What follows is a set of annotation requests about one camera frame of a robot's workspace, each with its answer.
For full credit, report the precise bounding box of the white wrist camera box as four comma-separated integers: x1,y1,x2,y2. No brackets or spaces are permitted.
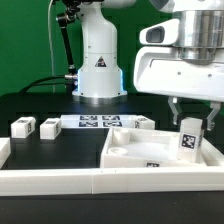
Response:
139,19,180,46

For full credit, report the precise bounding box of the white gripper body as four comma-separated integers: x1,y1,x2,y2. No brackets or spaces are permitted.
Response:
133,47,224,102

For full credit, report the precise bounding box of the white square table top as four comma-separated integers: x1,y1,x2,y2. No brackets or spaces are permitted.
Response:
100,127,224,168

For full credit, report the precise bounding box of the black cable bundle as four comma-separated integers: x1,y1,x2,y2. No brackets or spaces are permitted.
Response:
19,75,80,94

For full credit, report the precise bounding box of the white marker base plate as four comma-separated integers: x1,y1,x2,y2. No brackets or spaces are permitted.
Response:
61,115,132,129

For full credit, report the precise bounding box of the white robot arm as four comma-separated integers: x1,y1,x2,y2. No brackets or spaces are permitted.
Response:
75,0,224,129

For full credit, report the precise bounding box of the white U-shaped obstacle fence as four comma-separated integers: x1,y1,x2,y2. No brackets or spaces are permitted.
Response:
0,138,224,196

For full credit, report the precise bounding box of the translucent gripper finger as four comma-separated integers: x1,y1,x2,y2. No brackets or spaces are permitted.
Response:
206,102,222,131
168,96,182,125

